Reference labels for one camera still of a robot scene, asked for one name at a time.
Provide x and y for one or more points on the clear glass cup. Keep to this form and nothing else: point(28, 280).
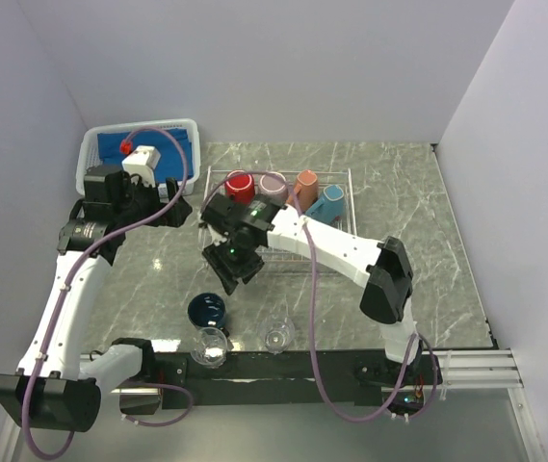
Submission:
point(276, 333)
point(209, 347)

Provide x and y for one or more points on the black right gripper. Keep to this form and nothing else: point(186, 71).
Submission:
point(215, 257)

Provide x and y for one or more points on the red mug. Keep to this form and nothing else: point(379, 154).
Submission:
point(239, 186)

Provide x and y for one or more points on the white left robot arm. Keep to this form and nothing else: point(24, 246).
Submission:
point(51, 388)

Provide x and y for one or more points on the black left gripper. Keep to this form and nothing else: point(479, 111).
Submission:
point(174, 216)

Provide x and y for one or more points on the purple mug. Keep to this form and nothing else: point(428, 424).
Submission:
point(274, 185)

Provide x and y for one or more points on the dark blue mug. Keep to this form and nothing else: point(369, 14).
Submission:
point(208, 310)

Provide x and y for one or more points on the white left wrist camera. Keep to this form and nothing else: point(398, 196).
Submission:
point(141, 160)

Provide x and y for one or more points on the white wire dish rack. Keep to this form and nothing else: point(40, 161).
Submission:
point(279, 261)

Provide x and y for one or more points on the aluminium frame rail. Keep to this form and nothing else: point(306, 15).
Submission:
point(478, 369)

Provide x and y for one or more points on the light blue mug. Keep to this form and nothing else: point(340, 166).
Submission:
point(329, 206)

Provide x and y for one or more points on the white plastic basket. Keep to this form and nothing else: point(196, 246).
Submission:
point(88, 155)

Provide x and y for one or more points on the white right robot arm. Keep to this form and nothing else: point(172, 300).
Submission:
point(381, 269)

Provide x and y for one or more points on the clear glass cup left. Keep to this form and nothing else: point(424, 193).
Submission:
point(209, 347)

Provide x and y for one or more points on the black table edge rail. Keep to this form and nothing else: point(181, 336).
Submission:
point(258, 378)

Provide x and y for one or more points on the clear glass cup right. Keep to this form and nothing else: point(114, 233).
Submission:
point(276, 333)

